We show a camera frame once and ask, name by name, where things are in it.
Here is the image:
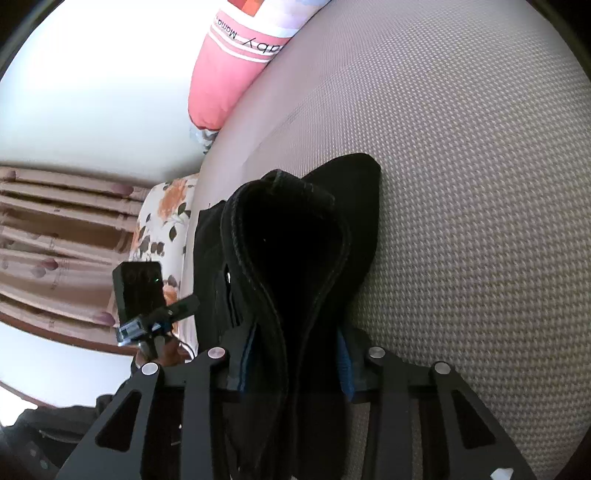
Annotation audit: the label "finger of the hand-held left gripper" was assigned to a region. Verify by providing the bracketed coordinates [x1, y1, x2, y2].
[163, 295, 201, 325]

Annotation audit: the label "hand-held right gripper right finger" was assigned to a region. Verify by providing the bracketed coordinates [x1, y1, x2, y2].
[337, 329, 539, 480]

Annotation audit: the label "pink striped pillow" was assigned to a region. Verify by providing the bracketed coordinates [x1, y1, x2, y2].
[187, 0, 334, 156]

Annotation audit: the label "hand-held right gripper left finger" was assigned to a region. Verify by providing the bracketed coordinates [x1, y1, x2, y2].
[55, 323, 259, 480]

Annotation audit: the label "grey woven bed mat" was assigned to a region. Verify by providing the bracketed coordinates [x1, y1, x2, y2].
[178, 0, 591, 480]

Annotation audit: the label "person's left hand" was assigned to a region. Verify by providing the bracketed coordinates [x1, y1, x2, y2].
[156, 333, 189, 366]

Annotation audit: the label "black pants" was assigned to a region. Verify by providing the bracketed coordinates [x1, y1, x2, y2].
[193, 154, 382, 480]

